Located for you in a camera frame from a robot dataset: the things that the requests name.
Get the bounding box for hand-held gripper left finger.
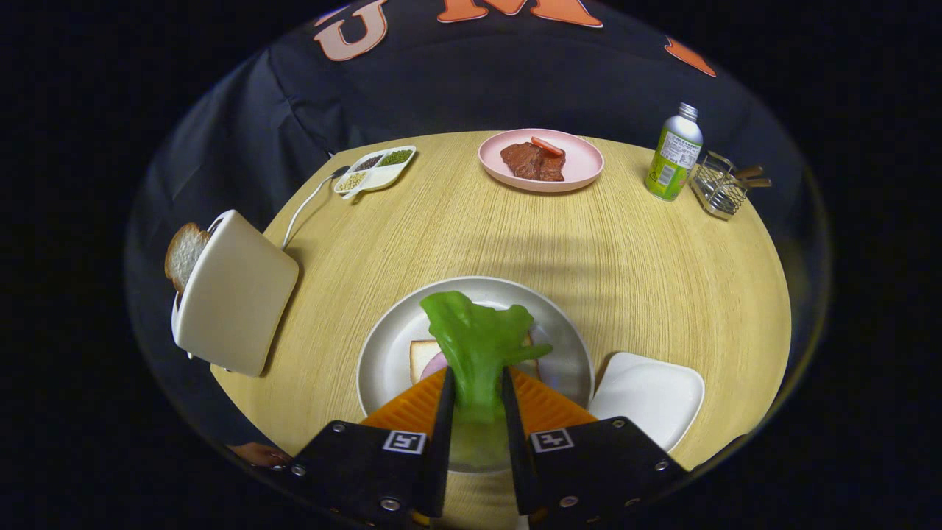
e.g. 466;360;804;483
289;366;456;527

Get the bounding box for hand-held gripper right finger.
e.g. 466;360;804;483
502;366;691;528

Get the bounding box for green lettuce leaf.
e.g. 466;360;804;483
419;291;553;442

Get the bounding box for toasted bread slice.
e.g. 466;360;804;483
164;222;213;294

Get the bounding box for white bread slice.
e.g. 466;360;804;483
409;335;542;384

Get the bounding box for round grey plate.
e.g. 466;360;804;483
356;276;595;472

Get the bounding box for white square plate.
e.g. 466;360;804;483
587;351;706;453

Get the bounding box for white toaster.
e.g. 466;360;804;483
171;209;301;378

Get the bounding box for white divided seasoning tray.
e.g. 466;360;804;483
333;145;417;201

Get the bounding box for brown steak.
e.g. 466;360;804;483
500;141;567;183

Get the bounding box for pink plate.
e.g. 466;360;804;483
478;128;605;194

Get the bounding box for silver bottle with green label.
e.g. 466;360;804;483
645;102;704;202

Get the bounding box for white power cable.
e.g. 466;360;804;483
281;166;350;251

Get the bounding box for wire mesh basket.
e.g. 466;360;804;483
690;151;750;221

